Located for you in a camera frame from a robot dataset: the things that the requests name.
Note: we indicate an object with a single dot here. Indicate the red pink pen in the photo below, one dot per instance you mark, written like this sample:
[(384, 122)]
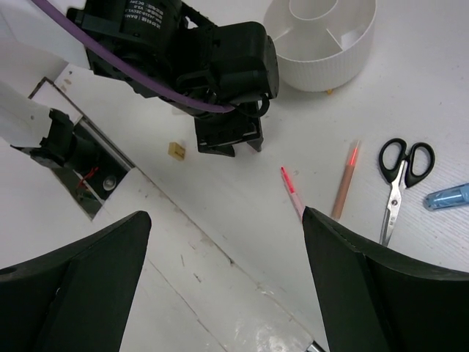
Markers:
[(293, 195)]

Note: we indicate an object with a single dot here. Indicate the small yellow eraser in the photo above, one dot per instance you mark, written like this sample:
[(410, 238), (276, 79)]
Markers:
[(176, 151)]

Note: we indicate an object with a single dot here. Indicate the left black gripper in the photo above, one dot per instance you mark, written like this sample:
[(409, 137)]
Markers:
[(236, 66)]

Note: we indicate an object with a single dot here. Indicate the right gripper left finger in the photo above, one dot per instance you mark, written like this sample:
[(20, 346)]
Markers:
[(78, 297)]

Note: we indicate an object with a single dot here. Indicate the brown orange pen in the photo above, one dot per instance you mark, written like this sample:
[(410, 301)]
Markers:
[(346, 180)]

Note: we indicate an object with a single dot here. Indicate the black handled scissors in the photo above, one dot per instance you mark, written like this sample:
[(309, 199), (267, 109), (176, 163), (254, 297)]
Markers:
[(400, 177)]

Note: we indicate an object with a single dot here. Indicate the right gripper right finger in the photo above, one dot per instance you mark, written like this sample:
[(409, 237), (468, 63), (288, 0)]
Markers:
[(375, 299)]

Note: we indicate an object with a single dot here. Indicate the white round divided organizer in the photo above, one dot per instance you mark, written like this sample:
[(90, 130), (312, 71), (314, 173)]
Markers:
[(321, 45)]

